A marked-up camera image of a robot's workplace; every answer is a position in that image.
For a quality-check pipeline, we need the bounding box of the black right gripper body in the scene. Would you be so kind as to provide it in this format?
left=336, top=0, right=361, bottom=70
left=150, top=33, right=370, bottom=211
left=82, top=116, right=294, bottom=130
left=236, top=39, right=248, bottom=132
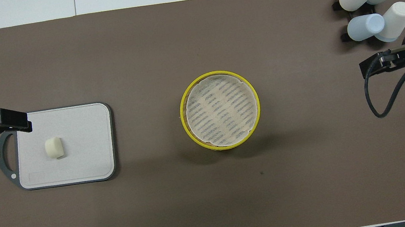
left=354, top=25, right=405, bottom=79

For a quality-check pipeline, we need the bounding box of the white steamed bun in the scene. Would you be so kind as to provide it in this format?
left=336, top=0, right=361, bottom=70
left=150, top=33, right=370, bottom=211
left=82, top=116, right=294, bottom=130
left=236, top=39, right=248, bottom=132
left=44, top=136, right=67, bottom=161

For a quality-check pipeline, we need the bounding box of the yellow bamboo steamer lid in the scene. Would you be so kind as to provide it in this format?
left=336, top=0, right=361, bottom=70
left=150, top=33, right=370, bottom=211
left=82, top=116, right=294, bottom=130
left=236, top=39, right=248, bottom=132
left=175, top=65, right=265, bottom=153

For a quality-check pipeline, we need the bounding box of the light blue plastic cup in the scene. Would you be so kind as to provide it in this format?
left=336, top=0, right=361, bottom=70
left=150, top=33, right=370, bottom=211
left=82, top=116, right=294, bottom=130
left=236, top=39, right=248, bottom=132
left=345, top=12, right=388, bottom=44

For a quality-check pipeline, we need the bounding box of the black cup rack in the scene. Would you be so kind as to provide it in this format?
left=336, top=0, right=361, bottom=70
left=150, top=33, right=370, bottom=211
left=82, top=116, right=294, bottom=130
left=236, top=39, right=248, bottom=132
left=331, top=0, right=381, bottom=44

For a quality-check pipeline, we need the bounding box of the grey cutting board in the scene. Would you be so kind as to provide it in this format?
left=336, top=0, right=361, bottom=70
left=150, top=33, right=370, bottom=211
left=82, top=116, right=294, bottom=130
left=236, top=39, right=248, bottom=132
left=0, top=100, right=121, bottom=196

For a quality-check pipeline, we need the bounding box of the brown table mat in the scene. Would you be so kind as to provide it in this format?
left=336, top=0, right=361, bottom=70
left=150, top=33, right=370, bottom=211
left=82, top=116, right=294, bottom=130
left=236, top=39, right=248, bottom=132
left=0, top=0, right=405, bottom=227

